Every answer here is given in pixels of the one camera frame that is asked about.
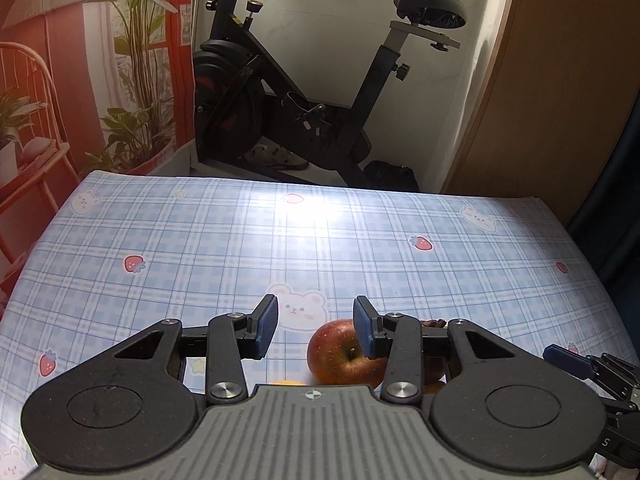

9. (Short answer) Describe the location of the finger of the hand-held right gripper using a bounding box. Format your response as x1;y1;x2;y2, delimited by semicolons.
543;344;640;402

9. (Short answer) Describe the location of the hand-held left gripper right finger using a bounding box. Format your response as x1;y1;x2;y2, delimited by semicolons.
353;296;519;405

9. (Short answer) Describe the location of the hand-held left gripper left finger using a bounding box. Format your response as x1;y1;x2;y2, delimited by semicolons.
113;294;279;406

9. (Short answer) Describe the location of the red apple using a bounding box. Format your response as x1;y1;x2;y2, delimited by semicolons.
307;318;389;386

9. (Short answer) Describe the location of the blue plaid tablecloth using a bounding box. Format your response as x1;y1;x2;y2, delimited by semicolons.
0;170;634;480

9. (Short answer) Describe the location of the dark blue curtain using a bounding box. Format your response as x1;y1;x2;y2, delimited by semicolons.
565;90;640;341

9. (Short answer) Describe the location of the black bag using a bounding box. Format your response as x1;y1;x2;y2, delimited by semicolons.
362;160;420;193

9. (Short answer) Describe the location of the black exercise bike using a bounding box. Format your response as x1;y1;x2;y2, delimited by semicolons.
192;0;468;184

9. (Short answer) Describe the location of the wooden cabinet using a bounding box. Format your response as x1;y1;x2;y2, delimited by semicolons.
440;0;640;226

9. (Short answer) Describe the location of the wall poster with plants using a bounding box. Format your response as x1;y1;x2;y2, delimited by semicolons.
0;0;201;311

